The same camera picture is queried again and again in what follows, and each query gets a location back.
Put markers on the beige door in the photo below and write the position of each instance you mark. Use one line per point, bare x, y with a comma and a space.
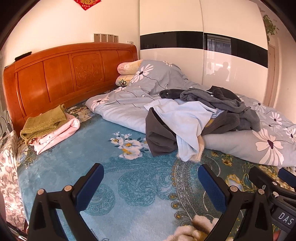
269, 76

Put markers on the dark brown-grey garment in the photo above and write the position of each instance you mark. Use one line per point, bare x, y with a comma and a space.
161, 139

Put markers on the red wall decoration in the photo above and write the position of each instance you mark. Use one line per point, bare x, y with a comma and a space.
86, 3

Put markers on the green plant wall sticker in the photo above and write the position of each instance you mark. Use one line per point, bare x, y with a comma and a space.
269, 25

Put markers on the orange wooden headboard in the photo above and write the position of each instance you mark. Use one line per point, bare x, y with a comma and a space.
57, 74

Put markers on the black garment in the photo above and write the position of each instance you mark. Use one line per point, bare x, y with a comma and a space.
168, 93

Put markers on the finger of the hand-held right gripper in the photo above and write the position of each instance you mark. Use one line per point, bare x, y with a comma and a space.
259, 177
286, 172

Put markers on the grey-blue daisy print quilt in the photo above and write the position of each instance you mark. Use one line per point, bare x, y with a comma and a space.
129, 109

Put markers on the cream fluffy cloth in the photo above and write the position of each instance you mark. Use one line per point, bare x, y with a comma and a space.
185, 234

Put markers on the blue floral bed blanket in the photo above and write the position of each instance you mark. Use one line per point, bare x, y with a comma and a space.
92, 148

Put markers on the pink floral pillow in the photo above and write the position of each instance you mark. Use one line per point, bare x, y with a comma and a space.
126, 67

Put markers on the black object on headboard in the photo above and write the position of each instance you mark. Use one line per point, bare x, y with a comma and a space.
23, 56

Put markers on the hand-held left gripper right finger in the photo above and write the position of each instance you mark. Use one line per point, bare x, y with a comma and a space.
211, 187

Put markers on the light blue shirt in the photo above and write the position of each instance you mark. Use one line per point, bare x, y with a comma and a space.
185, 115

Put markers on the floral bed sheet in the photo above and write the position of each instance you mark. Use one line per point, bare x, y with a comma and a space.
9, 173

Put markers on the small white wall socket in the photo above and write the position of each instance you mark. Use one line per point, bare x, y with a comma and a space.
130, 42

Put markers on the folded green knitted sweater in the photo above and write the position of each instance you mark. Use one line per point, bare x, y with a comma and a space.
41, 125

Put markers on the beige wall switch panel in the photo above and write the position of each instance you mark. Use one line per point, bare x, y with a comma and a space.
105, 37

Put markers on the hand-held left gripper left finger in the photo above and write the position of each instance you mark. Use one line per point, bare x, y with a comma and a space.
89, 190

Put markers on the folded pink fleece garment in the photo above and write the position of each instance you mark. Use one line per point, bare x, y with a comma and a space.
60, 134

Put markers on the white wardrobe with black stripe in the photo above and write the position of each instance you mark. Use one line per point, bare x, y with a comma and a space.
171, 20

